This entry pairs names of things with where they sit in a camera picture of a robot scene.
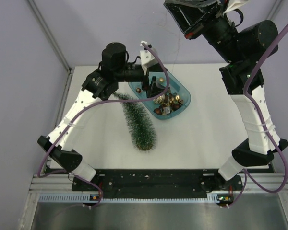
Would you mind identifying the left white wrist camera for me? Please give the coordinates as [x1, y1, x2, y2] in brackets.
[140, 40, 158, 74]

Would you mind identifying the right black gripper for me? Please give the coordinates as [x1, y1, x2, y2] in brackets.
[163, 0, 242, 65]

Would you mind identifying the teal plastic bin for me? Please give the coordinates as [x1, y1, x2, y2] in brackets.
[129, 72, 191, 120]

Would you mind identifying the aluminium front rail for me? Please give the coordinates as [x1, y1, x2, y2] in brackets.
[30, 172, 288, 192]

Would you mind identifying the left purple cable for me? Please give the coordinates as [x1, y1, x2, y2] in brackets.
[37, 44, 170, 209]

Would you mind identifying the large silver gold bauble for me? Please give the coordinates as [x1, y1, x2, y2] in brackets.
[153, 94, 166, 104]

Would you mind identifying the small green christmas tree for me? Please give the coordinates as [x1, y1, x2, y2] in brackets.
[114, 92, 157, 152]

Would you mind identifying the right aluminium corner post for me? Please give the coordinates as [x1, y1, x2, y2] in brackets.
[239, 0, 288, 69]

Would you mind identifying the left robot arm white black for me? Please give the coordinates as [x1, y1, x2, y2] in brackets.
[37, 41, 169, 190]

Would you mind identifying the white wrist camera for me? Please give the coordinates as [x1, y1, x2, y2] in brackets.
[140, 40, 158, 74]
[223, 0, 249, 14]

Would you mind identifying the white slotted cable duct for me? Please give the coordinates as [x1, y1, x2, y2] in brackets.
[38, 193, 232, 204]

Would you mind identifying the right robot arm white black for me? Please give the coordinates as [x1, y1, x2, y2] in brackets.
[164, 0, 288, 190]

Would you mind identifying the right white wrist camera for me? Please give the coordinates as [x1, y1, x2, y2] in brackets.
[223, 0, 249, 14]

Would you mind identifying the left aluminium corner post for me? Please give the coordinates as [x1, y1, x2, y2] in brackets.
[26, 0, 72, 72]

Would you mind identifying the aluminium corner post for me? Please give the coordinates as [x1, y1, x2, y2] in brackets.
[26, 0, 72, 72]
[239, 0, 288, 69]

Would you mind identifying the brown ribbon gold berry sprig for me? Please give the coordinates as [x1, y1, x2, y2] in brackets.
[160, 93, 181, 114]

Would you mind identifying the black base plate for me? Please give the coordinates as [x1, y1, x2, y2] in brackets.
[67, 169, 242, 199]

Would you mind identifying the thin gold string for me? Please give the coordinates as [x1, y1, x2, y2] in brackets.
[138, 13, 182, 80]

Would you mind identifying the brown bauble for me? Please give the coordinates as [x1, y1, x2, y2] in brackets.
[154, 108, 162, 115]

